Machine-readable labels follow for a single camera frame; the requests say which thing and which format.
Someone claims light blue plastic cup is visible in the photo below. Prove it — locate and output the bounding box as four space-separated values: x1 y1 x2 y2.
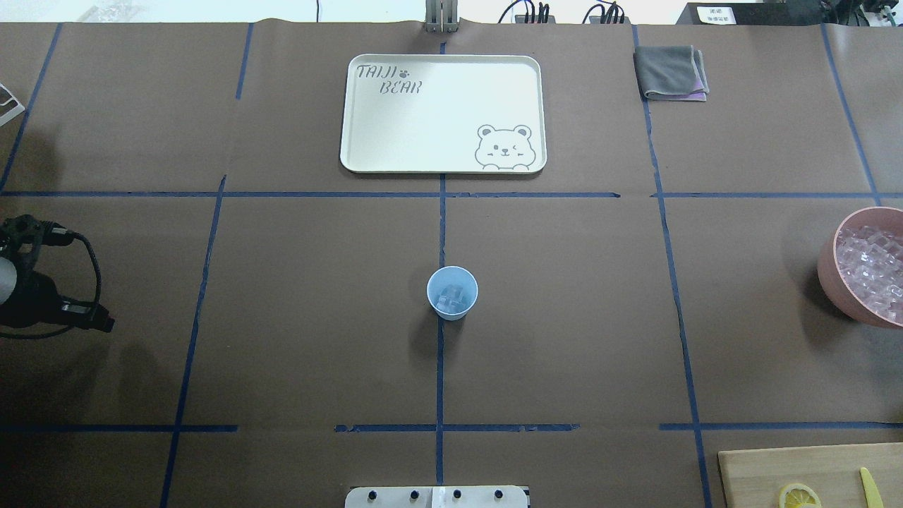
425 266 478 321

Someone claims yellow knife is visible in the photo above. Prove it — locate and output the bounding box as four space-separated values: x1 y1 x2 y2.
860 467 885 508

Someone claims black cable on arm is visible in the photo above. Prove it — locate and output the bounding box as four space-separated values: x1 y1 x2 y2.
0 233 104 341

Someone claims black power strip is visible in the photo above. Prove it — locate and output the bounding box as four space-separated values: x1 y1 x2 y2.
675 1 832 26

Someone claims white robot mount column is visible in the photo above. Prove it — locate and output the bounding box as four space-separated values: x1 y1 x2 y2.
344 485 531 507

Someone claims grey folded cloth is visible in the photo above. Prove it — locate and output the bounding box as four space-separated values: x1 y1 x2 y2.
634 45 710 102

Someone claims pink bowl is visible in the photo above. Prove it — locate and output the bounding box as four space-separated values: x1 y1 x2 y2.
817 206 901 330

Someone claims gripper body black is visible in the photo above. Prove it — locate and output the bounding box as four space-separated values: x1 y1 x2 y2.
1 214 115 334

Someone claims wooden cutting board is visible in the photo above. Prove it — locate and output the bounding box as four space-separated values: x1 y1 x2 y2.
718 442 902 507

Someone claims lemon slice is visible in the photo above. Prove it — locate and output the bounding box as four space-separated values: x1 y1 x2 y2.
777 483 823 508

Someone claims clear plastic bag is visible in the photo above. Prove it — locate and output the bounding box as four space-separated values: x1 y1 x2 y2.
76 1 144 23

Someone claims pile of ice cubes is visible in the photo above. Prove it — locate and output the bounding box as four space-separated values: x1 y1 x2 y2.
835 226 902 324

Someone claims aluminium frame post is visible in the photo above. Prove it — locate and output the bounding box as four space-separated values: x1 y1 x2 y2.
425 0 460 33

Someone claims cream bear tray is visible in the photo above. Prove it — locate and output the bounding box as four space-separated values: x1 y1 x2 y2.
341 54 548 176

